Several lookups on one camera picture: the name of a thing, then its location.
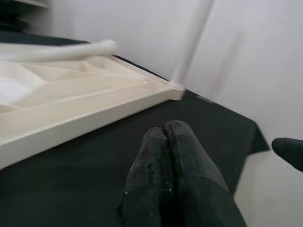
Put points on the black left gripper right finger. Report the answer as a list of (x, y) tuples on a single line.
[(198, 189)]

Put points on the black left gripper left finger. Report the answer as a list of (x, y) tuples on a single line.
[(151, 179)]

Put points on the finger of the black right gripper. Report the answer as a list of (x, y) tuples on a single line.
[(291, 151)]

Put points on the white plastic children table top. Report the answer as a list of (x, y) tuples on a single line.
[(71, 123)]

